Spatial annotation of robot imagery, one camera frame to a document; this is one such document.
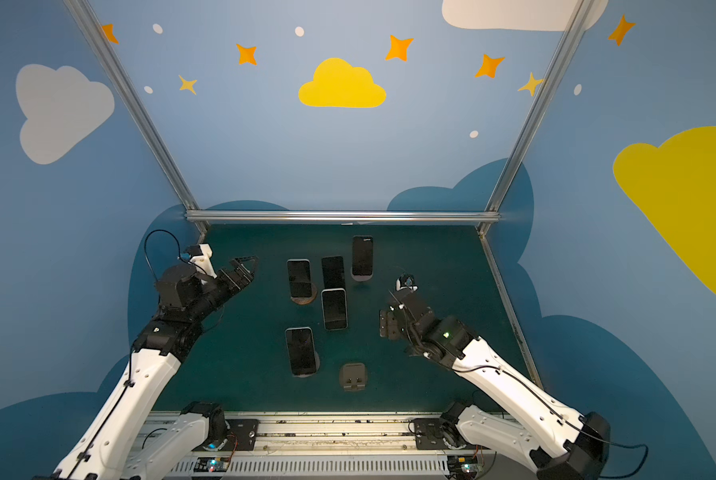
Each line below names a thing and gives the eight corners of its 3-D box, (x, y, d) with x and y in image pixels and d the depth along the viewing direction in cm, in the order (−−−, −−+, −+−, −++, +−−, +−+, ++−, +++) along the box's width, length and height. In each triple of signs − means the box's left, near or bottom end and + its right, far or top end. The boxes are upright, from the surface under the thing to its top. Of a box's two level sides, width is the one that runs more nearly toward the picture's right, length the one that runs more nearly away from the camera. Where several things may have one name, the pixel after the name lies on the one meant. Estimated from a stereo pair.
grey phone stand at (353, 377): (341, 392, 83) (339, 381, 75) (342, 374, 86) (340, 362, 79) (364, 392, 83) (365, 381, 75) (364, 374, 86) (365, 362, 79)
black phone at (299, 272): (293, 303, 102) (284, 273, 89) (296, 289, 106) (287, 258, 92) (314, 303, 103) (307, 273, 89) (315, 290, 106) (309, 258, 92)
